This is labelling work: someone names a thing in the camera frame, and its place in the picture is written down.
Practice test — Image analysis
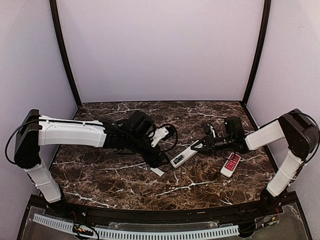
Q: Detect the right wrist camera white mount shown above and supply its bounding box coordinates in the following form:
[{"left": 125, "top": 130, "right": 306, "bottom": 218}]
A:
[{"left": 201, "top": 123, "right": 218, "bottom": 138}]

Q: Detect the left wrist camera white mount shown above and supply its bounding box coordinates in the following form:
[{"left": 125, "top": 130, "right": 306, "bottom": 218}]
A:
[{"left": 148, "top": 126, "right": 175, "bottom": 148}]

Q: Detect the white air conditioner remote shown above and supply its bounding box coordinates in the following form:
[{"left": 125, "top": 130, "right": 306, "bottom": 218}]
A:
[{"left": 170, "top": 144, "right": 198, "bottom": 169}]

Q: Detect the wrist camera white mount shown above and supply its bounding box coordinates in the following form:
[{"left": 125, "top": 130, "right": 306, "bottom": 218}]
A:
[
  {"left": 148, "top": 126, "right": 175, "bottom": 148},
  {"left": 201, "top": 123, "right": 218, "bottom": 138}
]

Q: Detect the black frame post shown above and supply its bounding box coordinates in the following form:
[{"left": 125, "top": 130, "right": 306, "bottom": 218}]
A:
[
  {"left": 242, "top": 0, "right": 272, "bottom": 106},
  {"left": 49, "top": 0, "right": 82, "bottom": 108}
]

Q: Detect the white battery cover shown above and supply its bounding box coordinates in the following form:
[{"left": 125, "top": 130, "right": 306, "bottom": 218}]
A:
[{"left": 150, "top": 167, "right": 165, "bottom": 177}]

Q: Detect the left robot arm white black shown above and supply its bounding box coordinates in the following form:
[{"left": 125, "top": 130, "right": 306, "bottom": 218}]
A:
[{"left": 9, "top": 109, "right": 177, "bottom": 204}]

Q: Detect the white slotted cable duct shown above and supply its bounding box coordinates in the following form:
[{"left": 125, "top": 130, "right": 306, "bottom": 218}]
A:
[{"left": 32, "top": 213, "right": 240, "bottom": 240}]

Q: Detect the right black frame post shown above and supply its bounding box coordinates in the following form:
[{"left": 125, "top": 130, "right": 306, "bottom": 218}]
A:
[{"left": 242, "top": 0, "right": 272, "bottom": 106}]

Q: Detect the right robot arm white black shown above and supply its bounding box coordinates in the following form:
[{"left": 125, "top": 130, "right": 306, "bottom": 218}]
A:
[{"left": 190, "top": 108, "right": 320, "bottom": 215}]

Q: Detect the black front rail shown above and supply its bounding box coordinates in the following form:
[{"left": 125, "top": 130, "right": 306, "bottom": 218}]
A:
[{"left": 67, "top": 203, "right": 261, "bottom": 225}]

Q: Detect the red white remote control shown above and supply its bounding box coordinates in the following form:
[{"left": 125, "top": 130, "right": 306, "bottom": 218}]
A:
[{"left": 220, "top": 152, "right": 241, "bottom": 178}]

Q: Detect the left black frame post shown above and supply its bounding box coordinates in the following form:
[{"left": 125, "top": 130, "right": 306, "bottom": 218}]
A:
[{"left": 49, "top": 0, "right": 82, "bottom": 108}]

